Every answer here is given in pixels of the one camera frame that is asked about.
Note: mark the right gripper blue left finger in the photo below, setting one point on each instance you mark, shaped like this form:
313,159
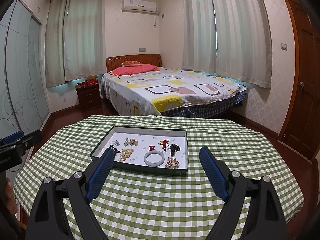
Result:
97,171

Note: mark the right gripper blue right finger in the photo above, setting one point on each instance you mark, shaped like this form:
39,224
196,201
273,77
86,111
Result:
217,172

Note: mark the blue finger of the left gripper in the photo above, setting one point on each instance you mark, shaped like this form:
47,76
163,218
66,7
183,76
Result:
11,138
28,141

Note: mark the small silver earring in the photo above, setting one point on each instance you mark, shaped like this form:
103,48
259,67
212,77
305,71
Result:
116,143

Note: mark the gold rhinestone brooch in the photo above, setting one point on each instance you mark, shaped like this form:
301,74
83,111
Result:
172,163

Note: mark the white jade bangle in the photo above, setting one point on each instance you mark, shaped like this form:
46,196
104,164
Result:
154,158

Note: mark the red tassel gold charm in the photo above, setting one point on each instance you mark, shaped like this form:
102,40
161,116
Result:
164,144

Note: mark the dark green jewelry tray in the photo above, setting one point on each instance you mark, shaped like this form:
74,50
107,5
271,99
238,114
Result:
131,157

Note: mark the left hand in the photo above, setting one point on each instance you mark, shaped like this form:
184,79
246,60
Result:
9,198

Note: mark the frosted glass wardrobe door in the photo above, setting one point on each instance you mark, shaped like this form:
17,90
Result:
23,102

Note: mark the green white checkered tablecloth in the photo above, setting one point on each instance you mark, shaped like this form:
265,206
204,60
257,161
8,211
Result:
141,206

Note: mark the dark wooden nightstand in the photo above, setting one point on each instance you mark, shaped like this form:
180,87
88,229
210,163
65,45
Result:
89,97

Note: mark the red boxes on nightstand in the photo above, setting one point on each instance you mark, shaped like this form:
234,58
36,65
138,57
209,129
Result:
89,81

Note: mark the bed with patterned sheet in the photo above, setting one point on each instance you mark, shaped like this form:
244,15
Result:
172,92

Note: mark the brown wooden door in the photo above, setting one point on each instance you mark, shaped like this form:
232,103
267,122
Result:
300,130

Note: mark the pink pillow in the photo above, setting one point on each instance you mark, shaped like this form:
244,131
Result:
130,70

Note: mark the red patterned cushion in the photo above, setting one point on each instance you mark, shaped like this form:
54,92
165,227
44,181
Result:
131,63

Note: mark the left white curtain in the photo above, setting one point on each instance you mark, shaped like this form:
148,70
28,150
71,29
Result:
75,40

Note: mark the white curtain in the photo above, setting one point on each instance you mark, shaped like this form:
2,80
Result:
75,40
228,37

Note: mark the right white curtain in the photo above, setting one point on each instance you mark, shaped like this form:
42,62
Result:
228,37

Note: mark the white air conditioner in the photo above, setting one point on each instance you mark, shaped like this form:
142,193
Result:
139,6

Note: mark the wall light switch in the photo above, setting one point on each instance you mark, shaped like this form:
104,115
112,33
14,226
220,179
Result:
284,46

